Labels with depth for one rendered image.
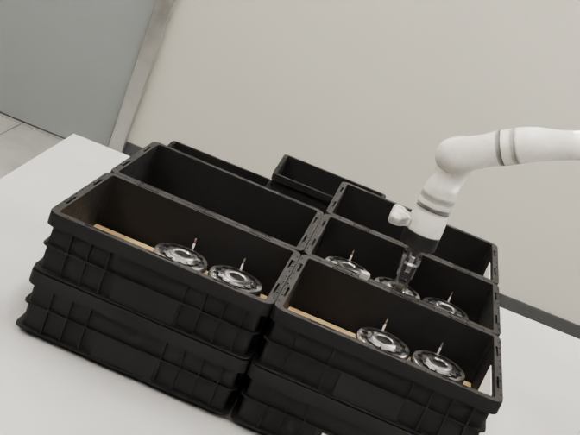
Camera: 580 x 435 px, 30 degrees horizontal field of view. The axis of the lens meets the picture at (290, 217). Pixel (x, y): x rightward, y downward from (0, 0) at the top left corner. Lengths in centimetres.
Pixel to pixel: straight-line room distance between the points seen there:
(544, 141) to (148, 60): 314
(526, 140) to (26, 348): 98
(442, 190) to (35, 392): 87
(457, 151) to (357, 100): 283
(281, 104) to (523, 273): 136
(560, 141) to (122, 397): 93
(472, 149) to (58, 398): 90
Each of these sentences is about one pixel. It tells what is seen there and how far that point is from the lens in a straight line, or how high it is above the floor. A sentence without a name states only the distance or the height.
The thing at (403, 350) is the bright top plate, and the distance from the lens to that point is 199.
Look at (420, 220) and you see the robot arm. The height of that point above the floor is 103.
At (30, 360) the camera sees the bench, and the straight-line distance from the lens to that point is 184.
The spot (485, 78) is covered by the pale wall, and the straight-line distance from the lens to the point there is 489.
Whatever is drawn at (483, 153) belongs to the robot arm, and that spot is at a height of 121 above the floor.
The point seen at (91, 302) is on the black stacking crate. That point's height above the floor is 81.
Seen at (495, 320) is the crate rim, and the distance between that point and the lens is 217.
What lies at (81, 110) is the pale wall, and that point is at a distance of 515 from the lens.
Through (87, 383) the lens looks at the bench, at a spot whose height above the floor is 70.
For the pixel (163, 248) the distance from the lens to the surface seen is 201.
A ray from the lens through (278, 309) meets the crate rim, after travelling 175.
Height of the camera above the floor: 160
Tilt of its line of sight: 18 degrees down
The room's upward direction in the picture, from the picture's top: 22 degrees clockwise
